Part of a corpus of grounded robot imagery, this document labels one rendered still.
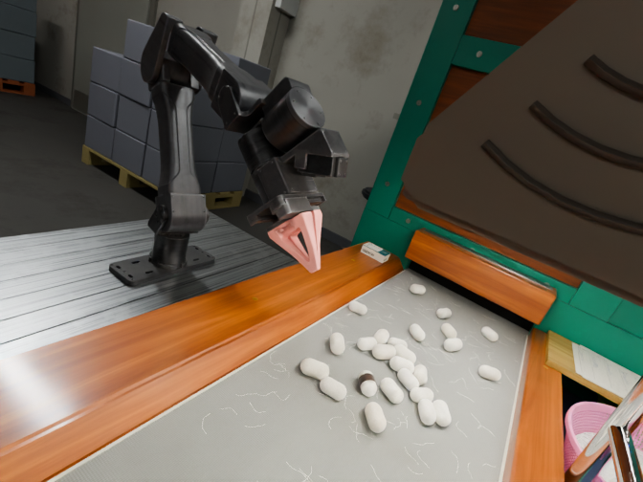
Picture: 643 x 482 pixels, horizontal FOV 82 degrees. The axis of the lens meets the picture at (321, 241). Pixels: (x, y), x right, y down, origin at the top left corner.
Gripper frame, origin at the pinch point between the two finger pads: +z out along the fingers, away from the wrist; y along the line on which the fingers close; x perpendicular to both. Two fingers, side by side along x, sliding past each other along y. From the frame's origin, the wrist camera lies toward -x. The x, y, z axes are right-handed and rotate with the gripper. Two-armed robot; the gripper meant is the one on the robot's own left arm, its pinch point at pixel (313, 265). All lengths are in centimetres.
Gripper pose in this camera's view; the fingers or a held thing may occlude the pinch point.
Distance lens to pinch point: 49.3
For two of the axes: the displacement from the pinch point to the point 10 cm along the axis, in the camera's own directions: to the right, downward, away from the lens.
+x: -7.4, 3.9, 5.4
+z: 4.0, 9.1, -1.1
